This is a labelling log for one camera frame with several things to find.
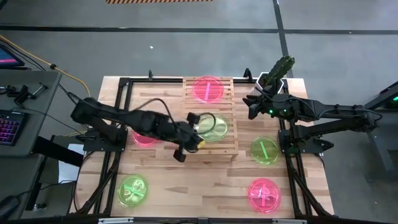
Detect black flat bar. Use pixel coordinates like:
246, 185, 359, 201
32, 136, 85, 167

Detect pink translucent plastic plate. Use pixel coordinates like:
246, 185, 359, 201
131, 129, 162, 148
192, 75, 225, 104

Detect grey metal stand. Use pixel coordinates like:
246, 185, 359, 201
341, 81, 398, 180

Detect stacked green translucent plates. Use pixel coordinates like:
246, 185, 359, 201
117, 174, 149, 208

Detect slatted wooden shelf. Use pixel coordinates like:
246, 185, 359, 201
179, 77, 239, 162

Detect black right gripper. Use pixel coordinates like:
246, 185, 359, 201
242, 90, 280, 121

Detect white hexagonal plant pot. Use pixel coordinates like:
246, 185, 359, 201
254, 72, 285, 94

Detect black computer mouse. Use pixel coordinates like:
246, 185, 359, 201
0, 195, 20, 218

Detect white sheet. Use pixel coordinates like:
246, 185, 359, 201
58, 144, 85, 184

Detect grey desk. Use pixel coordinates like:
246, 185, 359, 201
0, 68, 63, 158

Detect black aluminium table frame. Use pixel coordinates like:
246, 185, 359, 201
67, 76, 335, 218

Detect computer monitor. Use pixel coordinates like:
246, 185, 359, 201
0, 43, 25, 70

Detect yellow cable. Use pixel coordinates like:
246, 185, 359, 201
0, 34, 93, 138

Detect black metal clamp tool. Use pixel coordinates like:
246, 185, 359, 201
4, 82, 49, 106

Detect stacked pink translucent plates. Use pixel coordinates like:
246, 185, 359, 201
248, 178, 282, 214

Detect black cable bundle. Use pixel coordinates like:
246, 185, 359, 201
73, 151, 121, 215
285, 155, 330, 217

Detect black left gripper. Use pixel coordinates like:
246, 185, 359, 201
172, 111, 206, 163

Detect backlit black keyboard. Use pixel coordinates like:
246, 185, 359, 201
0, 109, 28, 147

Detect green translucent plastic plate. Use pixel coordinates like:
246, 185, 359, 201
195, 112, 230, 143
250, 136, 280, 165

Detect green cactus plant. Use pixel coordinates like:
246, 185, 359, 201
260, 55, 295, 91

